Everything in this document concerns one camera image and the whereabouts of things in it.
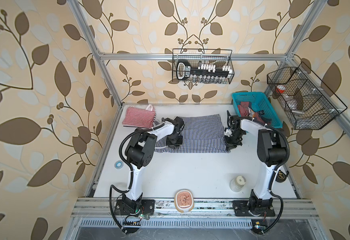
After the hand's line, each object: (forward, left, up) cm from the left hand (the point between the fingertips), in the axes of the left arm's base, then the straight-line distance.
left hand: (179, 146), depth 96 cm
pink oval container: (-32, -4, +2) cm, 32 cm away
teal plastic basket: (+40, -60, 0) cm, 72 cm away
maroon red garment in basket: (+28, -46, +6) cm, 54 cm away
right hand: (-1, -32, -1) cm, 32 cm away
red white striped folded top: (+22, +30, +2) cm, 37 cm away
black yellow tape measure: (-18, -58, +2) cm, 60 cm away
